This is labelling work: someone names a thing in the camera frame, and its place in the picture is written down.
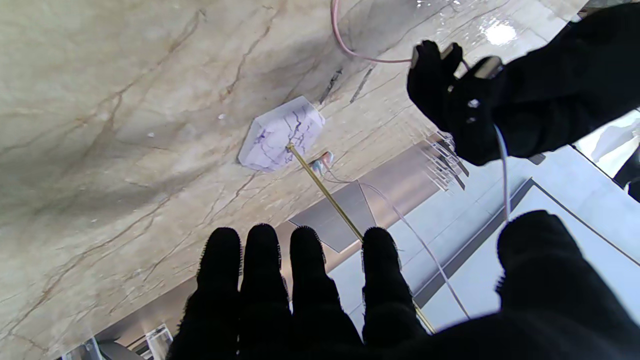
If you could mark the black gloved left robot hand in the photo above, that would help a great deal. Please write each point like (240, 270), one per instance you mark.
(530, 105)

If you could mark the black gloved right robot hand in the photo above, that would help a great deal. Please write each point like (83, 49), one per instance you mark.
(310, 320)

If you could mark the grey table inlay panel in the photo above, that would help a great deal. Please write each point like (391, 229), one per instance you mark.
(330, 220)

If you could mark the clear acrylic name stand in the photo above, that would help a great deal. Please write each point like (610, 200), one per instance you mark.
(159, 342)
(82, 350)
(435, 150)

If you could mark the dark upright desk monitor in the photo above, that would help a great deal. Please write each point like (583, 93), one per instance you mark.
(120, 351)

